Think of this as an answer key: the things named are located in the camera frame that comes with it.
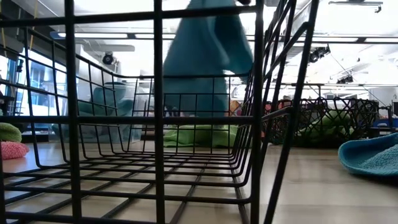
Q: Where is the blue background cart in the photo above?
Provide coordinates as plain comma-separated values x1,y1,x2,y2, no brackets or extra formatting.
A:
371,117,398,139

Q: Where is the pink microfiber towel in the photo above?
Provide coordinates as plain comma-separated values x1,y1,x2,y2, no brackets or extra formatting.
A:
0,141,30,161

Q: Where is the teal microfiber towel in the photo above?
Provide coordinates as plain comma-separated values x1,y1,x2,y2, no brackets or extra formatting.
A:
162,0,254,118

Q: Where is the long ceiling light strip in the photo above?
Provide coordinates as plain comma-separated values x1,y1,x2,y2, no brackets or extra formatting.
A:
49,30,398,44

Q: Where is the clear plastic bin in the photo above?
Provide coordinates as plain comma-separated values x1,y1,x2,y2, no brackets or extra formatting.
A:
49,77,146,144

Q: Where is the black ceiling spotlight cluster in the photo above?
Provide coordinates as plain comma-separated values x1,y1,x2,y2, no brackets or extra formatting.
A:
308,45,331,64
336,75,354,85

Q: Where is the black wire rectangular basket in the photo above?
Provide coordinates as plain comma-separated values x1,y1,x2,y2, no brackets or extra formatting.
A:
0,0,321,224

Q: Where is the ceiling track fixture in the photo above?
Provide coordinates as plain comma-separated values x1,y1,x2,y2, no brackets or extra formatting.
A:
328,0,384,14

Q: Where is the colourful wall poster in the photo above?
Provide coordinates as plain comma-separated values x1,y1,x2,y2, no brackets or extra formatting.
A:
229,100,243,116

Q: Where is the black woven round basket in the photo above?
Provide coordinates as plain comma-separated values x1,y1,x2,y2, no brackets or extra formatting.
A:
263,97,381,149

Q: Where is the green microfiber towel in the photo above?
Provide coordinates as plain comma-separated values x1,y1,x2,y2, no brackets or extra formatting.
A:
163,124,239,149
0,122,22,143
297,110,358,139

